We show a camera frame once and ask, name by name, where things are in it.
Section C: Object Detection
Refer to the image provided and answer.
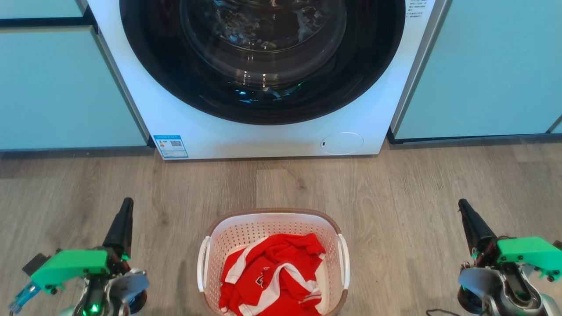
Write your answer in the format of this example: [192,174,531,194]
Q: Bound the white front-load washing machine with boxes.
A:
[87,0,450,161]

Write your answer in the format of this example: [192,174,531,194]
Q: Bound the blue energy label sticker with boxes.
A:
[153,135,189,159]

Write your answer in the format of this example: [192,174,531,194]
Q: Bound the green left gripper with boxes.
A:
[22,197,134,294]

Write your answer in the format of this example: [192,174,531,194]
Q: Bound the round black glass washer door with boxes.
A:
[119,0,406,126]

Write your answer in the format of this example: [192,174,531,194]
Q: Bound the white perforated laundry basket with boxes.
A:
[197,208,351,316]

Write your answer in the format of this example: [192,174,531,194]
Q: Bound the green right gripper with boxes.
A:
[458,199,562,282]

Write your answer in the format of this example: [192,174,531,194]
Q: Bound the red and white garment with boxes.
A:
[218,233,326,316]

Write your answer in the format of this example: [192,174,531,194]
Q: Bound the pale teal cabinet door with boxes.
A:
[0,25,149,152]
[391,0,562,144]

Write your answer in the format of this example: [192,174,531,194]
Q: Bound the round white filter cover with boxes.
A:
[320,132,364,155]

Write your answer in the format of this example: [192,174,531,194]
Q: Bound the pale teal cabinet drawer front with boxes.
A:
[0,0,87,19]

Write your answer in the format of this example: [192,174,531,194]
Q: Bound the blue cable plug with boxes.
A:
[8,281,41,315]

